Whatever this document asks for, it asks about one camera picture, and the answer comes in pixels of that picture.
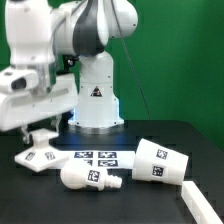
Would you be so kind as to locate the black camera on stand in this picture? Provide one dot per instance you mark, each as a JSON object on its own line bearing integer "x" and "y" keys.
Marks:
{"x": 69, "y": 61}

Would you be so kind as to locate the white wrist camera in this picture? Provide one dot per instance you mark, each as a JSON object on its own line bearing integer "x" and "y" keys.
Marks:
{"x": 13, "y": 80}

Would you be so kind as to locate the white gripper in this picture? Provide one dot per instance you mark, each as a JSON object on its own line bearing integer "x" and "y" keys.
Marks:
{"x": 23, "y": 108}

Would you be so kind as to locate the white lamp bulb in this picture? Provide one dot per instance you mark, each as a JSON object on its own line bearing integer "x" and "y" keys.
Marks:
{"x": 77, "y": 174}

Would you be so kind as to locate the white marker sheet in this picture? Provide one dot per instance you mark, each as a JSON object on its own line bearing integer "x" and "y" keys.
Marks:
{"x": 107, "y": 159}

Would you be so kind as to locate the white lamp shade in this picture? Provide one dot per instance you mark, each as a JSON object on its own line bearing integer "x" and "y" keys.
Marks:
{"x": 154, "y": 162}

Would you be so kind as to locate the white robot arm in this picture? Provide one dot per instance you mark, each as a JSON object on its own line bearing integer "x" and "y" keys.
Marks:
{"x": 58, "y": 62}

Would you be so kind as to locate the white lamp base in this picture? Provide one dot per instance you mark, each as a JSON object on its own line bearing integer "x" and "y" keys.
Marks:
{"x": 41, "y": 155}

